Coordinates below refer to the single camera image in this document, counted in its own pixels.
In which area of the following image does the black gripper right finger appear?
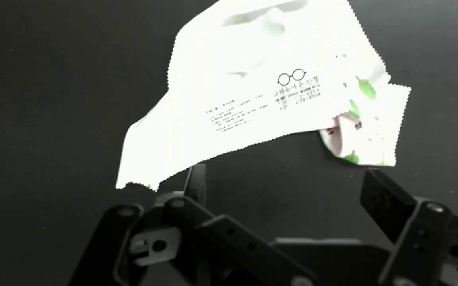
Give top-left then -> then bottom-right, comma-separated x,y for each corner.
358,168 -> 458,286

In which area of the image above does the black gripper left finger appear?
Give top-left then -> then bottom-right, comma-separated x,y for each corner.
69,162 -> 318,286

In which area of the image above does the white printed towel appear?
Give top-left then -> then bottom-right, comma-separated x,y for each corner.
115,0 -> 414,192

